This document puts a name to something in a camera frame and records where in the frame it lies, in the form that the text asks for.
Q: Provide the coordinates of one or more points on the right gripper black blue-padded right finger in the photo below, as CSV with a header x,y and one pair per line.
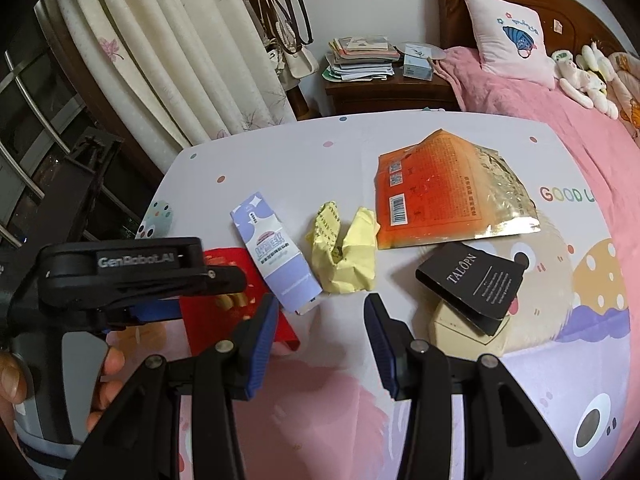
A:
x,y
505,436

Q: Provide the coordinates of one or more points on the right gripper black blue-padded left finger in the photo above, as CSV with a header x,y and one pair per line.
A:
x,y
138,435

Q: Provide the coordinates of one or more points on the finger of the blue pad left gripper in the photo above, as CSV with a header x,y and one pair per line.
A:
x,y
160,310

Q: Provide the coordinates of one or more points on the red envelope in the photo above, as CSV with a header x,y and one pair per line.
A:
x,y
209,319

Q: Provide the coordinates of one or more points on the purple white carton box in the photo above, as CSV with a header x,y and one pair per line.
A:
x,y
277,258

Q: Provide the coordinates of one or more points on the person's left hand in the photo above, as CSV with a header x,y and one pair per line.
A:
x,y
14,388

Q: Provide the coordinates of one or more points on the beige box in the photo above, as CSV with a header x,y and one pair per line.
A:
x,y
456,336

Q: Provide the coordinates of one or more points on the metal window grille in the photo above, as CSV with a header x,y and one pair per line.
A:
x,y
48,100

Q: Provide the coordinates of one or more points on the black Talopn card box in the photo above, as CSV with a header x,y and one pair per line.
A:
x,y
478,285

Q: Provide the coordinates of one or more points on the crumpled yellow paper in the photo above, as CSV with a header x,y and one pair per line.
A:
x,y
343,264

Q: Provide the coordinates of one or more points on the cream curtain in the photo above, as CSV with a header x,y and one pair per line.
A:
x,y
178,73

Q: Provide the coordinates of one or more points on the orange foil snack bag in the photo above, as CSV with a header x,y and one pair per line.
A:
x,y
448,189

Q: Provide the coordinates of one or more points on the stack of books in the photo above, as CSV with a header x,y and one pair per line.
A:
x,y
360,59

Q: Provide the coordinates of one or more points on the wooden nightstand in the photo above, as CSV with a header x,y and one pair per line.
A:
x,y
394,93

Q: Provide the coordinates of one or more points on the hanging handbags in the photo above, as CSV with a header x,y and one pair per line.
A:
x,y
287,29

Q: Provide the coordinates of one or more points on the blue tissue box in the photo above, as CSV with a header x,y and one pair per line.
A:
x,y
417,62

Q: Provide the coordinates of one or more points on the folded cartoon quilt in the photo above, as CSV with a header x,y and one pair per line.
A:
x,y
625,88

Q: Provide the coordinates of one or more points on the white plush toy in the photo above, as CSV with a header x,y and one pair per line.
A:
x,y
584,78

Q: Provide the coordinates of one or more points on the pink cartoon pillow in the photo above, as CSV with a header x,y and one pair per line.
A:
x,y
510,41

